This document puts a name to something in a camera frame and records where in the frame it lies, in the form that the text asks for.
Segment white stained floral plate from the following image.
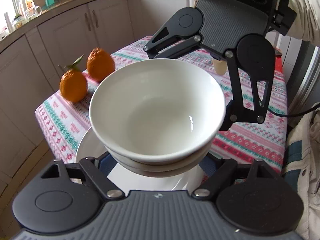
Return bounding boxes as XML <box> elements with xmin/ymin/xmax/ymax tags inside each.
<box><xmin>75</xmin><ymin>126</ymin><xmax>208</xmax><ymax>192</ymax></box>

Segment white bowl pink flowers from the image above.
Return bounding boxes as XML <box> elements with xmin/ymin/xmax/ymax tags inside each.
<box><xmin>104</xmin><ymin>142</ymin><xmax>212</xmax><ymax>178</ymax></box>

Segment white bowl front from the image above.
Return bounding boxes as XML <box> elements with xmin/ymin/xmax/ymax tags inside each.
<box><xmin>89</xmin><ymin>59</ymin><xmax>226</xmax><ymax>163</ymax></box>

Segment white kitchen cabinets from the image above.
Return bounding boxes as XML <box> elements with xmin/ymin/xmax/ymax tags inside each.
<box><xmin>1</xmin><ymin>0</ymin><xmax>196</xmax><ymax>238</ymax></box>

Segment right hand in beige glove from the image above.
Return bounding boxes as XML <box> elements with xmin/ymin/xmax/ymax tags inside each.
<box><xmin>213</xmin><ymin>59</ymin><xmax>227</xmax><ymax>76</ymax></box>

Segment patterned red green tablecloth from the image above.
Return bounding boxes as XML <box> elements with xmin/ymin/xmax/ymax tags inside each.
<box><xmin>35</xmin><ymin>36</ymin><xmax>287</xmax><ymax>173</ymax></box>

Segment bumpy orange without leaf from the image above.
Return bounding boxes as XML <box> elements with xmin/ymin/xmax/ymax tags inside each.
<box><xmin>87</xmin><ymin>48</ymin><xmax>116</xmax><ymax>82</ymax></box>

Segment orange with leaf stem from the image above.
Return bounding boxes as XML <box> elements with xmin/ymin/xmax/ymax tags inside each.
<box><xmin>59</xmin><ymin>55</ymin><xmax>88</xmax><ymax>103</ymax></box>

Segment black cable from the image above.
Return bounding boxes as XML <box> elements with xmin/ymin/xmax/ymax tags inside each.
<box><xmin>260</xmin><ymin>97</ymin><xmax>320</xmax><ymax>118</ymax></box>

